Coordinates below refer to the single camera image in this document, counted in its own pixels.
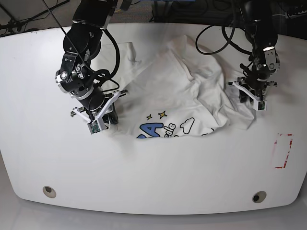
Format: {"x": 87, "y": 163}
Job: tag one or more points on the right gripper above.
{"x": 93, "y": 101}

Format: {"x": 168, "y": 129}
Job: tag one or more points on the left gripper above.
{"x": 257, "y": 88}

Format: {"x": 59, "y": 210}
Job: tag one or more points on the white printed T-shirt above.
{"x": 175, "y": 93}

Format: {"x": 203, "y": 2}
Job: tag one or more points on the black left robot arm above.
{"x": 260, "y": 32}

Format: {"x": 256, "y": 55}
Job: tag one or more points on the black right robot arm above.
{"x": 82, "y": 43}

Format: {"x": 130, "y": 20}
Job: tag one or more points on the red tape rectangle marker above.
{"x": 281, "y": 150}

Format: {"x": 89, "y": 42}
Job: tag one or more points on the left table grommet hole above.
{"x": 49, "y": 192}

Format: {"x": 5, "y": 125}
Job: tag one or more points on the table grommet hole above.
{"x": 49, "y": 192}
{"x": 259, "y": 197}

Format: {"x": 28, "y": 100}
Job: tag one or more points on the right table grommet hole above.
{"x": 259, "y": 197}

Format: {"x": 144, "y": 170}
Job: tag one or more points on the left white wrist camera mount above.
{"x": 256, "y": 98}

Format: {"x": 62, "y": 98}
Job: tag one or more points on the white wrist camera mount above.
{"x": 256, "y": 98}
{"x": 100, "y": 122}

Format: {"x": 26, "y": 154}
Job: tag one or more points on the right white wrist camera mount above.
{"x": 100, "y": 122}

